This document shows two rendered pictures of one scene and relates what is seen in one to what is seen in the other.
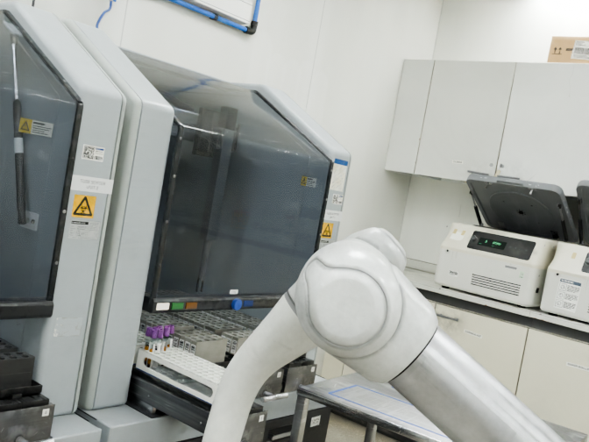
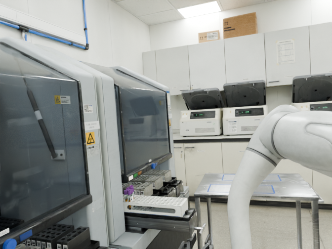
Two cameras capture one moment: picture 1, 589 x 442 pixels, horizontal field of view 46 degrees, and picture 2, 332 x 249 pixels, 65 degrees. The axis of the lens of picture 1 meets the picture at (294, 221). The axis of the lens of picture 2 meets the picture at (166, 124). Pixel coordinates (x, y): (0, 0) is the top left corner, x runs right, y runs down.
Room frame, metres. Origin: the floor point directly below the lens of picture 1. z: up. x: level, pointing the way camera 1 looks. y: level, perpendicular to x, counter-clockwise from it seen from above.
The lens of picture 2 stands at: (0.42, 0.46, 1.28)
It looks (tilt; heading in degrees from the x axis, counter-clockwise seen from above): 3 degrees down; 342
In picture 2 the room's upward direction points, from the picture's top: 4 degrees counter-clockwise
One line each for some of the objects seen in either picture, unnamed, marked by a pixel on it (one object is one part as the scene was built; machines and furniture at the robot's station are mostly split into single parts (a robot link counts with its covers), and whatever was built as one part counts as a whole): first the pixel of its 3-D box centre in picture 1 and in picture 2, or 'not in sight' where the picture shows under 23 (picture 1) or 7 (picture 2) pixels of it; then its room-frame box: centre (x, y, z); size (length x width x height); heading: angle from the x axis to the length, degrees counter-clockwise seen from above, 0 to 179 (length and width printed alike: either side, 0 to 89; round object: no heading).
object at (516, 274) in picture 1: (513, 239); (203, 111); (3.81, -1.20, 1.22); 0.62 x 0.56 x 0.64; 139
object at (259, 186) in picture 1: (195, 179); (110, 114); (1.98, 0.30, 1.28); 0.61 x 0.51 x 0.63; 141
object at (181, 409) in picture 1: (152, 381); (130, 215); (1.67, 0.28, 0.78); 0.73 x 0.14 x 0.09; 51
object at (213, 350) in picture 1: (208, 351); (146, 191); (1.77, 0.16, 0.85); 0.12 x 0.02 x 0.06; 142
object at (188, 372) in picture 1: (192, 376); (154, 206); (1.58, 0.17, 0.83); 0.30 x 0.10 x 0.06; 51
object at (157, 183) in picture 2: (247, 346); (157, 183); (1.89, 0.07, 0.85); 0.12 x 0.02 x 0.06; 140
